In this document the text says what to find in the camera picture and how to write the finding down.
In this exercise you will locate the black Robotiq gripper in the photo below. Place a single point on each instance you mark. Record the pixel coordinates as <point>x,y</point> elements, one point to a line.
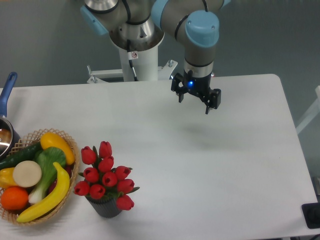
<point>196,86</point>

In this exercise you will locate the red tulip bouquet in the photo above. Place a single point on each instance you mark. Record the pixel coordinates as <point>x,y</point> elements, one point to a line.
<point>102,180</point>

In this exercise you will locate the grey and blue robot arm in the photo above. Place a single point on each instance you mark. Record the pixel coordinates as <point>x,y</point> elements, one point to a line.
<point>192,23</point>

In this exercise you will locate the dark grey ribbed vase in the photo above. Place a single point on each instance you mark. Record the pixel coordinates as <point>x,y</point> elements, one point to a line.
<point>106,208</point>

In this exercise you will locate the dark red fruit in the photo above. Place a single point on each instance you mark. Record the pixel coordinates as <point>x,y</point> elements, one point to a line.
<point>68,168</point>

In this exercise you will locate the green bok choy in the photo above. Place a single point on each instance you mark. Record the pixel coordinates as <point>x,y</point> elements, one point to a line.
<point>45,160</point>

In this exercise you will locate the yellow banana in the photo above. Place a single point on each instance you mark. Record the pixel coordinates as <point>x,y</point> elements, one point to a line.
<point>50,201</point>

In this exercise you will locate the black device at edge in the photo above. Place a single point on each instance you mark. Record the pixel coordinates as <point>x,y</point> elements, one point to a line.
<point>311,213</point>

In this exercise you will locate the woven wicker basket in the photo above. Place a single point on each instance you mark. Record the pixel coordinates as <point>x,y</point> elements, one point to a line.
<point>28,140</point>

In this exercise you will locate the green cucumber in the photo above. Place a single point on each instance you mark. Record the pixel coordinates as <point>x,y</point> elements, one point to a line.
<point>26,154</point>

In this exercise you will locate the round beige bun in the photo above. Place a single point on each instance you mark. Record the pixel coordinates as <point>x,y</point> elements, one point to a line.
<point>27,173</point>

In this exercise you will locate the yellow bell pepper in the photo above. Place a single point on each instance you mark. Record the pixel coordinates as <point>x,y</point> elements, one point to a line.
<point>6,178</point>

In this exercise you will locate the orange fruit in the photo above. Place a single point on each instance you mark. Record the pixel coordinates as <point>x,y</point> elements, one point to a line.
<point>14,198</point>

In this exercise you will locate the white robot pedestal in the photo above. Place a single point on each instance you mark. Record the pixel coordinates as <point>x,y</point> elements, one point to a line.
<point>137,46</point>

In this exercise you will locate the white frame at right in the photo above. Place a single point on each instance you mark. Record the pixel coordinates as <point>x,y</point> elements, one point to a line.
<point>310,113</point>

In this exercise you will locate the blue handled saucepan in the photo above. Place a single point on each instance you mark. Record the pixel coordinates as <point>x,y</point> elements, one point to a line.
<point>8,135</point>

